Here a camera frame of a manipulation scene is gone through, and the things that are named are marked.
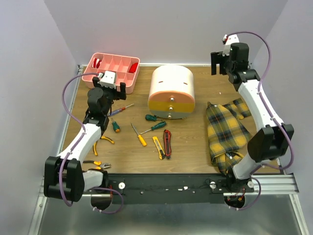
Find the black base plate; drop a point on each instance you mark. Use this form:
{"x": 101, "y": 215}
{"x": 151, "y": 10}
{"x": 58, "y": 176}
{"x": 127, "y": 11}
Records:
{"x": 174, "y": 188}

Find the red black utility knife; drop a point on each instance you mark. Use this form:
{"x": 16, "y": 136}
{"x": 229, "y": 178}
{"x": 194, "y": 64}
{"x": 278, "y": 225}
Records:
{"x": 167, "y": 143}

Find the red item right compartment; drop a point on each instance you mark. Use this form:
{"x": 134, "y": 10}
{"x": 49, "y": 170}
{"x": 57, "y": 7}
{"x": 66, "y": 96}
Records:
{"x": 133, "y": 68}

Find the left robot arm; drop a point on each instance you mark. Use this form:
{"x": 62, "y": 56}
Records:
{"x": 64, "y": 178}

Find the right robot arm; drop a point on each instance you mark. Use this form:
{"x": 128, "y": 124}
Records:
{"x": 273, "y": 135}

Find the yellow handle screwdriver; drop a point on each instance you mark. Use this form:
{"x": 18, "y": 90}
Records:
{"x": 141, "y": 139}

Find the yellow plaid cloth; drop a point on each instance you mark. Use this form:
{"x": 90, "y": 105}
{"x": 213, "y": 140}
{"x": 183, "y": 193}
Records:
{"x": 226, "y": 134}

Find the red white item in tray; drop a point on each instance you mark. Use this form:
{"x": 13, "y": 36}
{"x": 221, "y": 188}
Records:
{"x": 96, "y": 63}

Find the purple handle screwdriver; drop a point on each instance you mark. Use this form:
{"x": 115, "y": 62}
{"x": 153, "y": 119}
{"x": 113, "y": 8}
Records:
{"x": 114, "y": 112}

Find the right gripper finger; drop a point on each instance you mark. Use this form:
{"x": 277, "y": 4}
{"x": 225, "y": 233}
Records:
{"x": 221, "y": 62}
{"x": 214, "y": 61}

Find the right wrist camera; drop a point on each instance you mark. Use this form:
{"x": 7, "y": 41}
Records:
{"x": 227, "y": 41}

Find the yellow needle nose pliers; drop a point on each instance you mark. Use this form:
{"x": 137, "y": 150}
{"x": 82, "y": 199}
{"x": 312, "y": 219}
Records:
{"x": 98, "y": 144}

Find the white round drawer cabinet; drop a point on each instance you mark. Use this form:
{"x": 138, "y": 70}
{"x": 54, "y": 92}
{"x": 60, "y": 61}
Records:
{"x": 172, "y": 93}

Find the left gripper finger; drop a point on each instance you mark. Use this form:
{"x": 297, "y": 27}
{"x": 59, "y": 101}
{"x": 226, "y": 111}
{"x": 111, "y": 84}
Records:
{"x": 95, "y": 81}
{"x": 122, "y": 93}

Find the aluminium frame rail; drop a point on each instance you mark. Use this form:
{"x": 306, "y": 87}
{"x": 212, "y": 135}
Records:
{"x": 270, "y": 185}

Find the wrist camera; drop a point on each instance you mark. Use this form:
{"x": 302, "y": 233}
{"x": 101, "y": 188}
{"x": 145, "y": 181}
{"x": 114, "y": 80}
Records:
{"x": 227, "y": 41}
{"x": 107, "y": 79}

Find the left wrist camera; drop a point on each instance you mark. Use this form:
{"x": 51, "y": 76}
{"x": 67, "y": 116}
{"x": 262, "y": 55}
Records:
{"x": 107, "y": 79}

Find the orange handle pliers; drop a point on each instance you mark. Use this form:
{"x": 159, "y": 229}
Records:
{"x": 98, "y": 164}

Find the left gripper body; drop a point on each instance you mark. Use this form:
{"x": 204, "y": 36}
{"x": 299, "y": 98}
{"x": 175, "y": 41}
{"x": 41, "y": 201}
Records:
{"x": 110, "y": 94}

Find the yellow utility knife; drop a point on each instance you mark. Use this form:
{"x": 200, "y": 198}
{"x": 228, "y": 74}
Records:
{"x": 159, "y": 148}

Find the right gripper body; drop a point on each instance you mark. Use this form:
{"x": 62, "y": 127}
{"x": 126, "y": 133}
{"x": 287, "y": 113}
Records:
{"x": 217, "y": 63}

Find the long green screwdriver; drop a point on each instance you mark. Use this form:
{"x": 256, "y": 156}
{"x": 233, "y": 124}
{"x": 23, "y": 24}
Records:
{"x": 157, "y": 126}

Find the stubby green orange screwdriver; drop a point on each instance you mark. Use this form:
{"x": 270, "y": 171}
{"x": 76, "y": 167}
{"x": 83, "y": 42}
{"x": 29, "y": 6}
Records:
{"x": 115, "y": 126}

